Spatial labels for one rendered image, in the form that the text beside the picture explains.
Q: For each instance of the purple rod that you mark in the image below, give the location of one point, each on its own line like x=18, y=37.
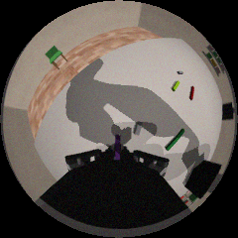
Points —
x=117, y=147

